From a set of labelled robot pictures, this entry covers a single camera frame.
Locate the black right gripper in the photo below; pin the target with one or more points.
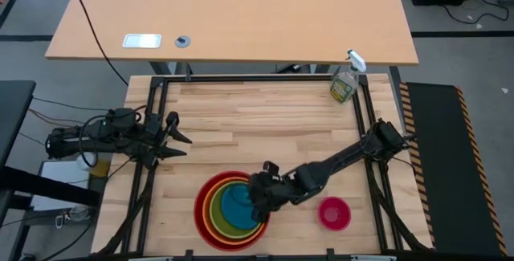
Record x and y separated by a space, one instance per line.
269 192

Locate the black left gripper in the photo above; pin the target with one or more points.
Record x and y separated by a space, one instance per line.
154 140

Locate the teal blue bowl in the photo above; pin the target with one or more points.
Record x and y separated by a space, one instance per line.
237 209

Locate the green bowl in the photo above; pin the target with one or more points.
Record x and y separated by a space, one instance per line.
214 217

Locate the orange bowl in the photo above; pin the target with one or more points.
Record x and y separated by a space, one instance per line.
205 213

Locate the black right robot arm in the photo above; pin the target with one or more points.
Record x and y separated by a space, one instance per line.
345 154

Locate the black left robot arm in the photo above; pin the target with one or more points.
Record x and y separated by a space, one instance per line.
68 142

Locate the large red bowl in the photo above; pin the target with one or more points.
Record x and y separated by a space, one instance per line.
199 223

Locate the small pink bowl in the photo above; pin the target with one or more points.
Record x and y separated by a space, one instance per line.
334 213

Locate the yellow object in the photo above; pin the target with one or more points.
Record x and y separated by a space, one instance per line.
100 168

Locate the white flat sheet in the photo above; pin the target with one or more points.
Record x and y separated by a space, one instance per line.
60 172

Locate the silver carabiner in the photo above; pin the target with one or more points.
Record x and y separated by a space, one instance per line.
60 221

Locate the light wooden desk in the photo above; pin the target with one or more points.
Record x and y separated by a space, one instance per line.
241 12

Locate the clear spray bottle white trigger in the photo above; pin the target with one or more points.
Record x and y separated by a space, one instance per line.
344 86

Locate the black side table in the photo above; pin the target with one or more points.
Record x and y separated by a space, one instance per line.
12 112

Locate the black mat hazard stripes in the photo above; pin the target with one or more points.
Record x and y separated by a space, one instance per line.
437 164

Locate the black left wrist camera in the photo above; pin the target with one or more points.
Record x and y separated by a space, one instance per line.
172 119

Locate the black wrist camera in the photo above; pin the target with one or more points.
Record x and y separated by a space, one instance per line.
172 119
271 169

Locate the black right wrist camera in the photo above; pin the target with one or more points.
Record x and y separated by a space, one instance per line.
271 169

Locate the grey desk leg frame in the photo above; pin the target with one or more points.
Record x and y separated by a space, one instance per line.
162 68

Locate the black aluminium table frame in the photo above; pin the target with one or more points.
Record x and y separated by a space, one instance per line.
261 78

